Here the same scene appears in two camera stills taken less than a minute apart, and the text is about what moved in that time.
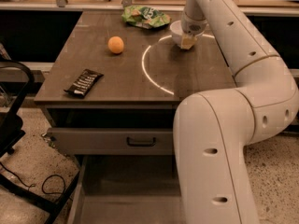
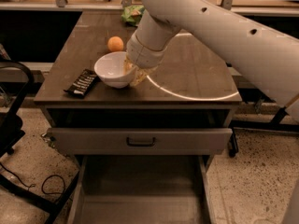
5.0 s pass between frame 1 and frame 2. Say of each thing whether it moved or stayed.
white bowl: moved
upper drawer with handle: stayed
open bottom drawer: stayed
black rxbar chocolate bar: stayed
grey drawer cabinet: stayed
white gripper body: moved
